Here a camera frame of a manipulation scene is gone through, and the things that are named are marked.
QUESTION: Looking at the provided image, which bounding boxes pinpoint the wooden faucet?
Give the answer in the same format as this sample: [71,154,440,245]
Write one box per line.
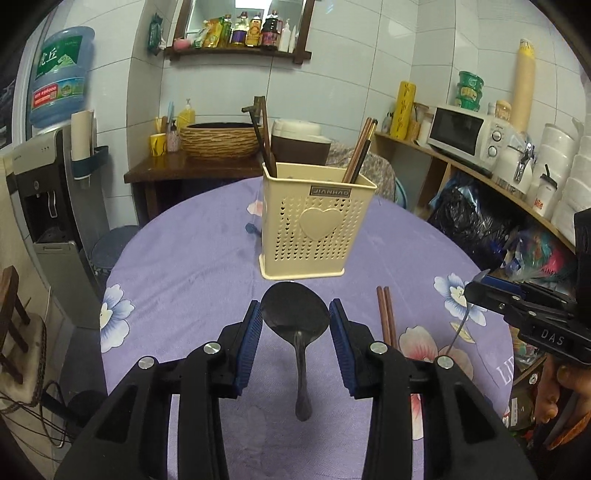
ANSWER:
[242,96,266,125]

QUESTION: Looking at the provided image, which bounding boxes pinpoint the white microwave oven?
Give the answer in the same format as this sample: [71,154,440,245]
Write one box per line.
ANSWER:
[427,106,515,173]

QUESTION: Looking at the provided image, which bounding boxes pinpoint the yellow wrapped roll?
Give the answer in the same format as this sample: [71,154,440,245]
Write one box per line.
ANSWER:
[390,81,417,140]

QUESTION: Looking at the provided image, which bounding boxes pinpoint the yellow mug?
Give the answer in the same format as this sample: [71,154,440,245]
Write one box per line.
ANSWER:
[149,133,167,157]

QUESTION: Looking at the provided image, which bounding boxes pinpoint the cream heart utensil holder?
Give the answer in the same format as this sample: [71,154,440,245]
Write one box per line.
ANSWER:
[259,162,377,281]

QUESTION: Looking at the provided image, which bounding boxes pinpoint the green instant noodle bowls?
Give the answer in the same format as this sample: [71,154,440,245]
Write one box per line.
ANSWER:
[455,71,485,112]

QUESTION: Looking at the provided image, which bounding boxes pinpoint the woven basin sink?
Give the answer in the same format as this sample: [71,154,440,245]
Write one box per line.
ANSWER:
[179,122,260,160]

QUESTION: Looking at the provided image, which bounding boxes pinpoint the blue water jug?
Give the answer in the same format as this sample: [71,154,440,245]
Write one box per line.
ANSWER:
[29,26,95,129]

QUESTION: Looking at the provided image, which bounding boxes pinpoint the grey water dispenser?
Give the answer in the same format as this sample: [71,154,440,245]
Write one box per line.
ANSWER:
[13,127,128,330]

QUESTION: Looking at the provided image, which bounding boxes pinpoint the stacked white bowls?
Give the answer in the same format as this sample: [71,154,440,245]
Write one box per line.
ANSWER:
[271,119,332,166]

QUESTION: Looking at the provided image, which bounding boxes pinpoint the floral cushioned chair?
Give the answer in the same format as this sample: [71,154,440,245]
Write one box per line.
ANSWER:
[327,142,407,208]

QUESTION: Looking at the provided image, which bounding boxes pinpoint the small steel spoon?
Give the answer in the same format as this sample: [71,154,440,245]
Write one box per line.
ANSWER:
[445,303,474,356]

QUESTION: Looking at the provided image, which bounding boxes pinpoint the small dark wooden stool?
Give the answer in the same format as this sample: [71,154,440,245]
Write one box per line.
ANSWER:
[0,265,33,386]

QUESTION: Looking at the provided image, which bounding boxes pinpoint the black chopstick gold band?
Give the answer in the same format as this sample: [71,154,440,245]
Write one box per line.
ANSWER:
[349,139,370,184]

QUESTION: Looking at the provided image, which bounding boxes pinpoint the wooden side shelf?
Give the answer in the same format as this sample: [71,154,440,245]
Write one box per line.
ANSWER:
[372,132,575,253]

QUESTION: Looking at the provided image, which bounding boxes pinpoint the steel spoon wooden handle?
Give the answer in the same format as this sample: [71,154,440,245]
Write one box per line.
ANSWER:
[260,282,329,422]

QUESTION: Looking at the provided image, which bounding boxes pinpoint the tall paper cup stack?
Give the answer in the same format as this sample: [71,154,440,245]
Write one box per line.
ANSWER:
[510,38,536,133]

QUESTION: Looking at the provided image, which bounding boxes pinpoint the white paper cup tube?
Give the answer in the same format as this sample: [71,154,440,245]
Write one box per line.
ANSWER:
[70,110,94,161]

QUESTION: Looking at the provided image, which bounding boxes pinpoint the wooden framed wall shelf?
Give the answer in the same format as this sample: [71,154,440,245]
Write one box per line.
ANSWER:
[164,0,315,65]

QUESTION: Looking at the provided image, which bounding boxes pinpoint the white electric kettle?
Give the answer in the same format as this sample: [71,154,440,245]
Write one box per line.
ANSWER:
[492,142,535,199]

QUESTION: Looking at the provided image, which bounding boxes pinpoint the white tumbler black lid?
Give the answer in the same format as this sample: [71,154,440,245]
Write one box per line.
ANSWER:
[532,164,558,218]

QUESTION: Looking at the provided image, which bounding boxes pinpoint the dark wooden sink counter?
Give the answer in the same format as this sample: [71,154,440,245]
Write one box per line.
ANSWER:
[123,152,263,226]

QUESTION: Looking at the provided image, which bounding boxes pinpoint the purple floral tablecloth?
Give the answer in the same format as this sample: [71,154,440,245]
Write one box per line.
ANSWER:
[100,179,513,479]

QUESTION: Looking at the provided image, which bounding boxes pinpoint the person's right hand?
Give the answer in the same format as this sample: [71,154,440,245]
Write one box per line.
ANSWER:
[535,356,590,449]

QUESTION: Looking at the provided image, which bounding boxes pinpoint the black plastic bag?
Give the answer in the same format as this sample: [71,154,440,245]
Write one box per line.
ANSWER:
[428,183,523,270]

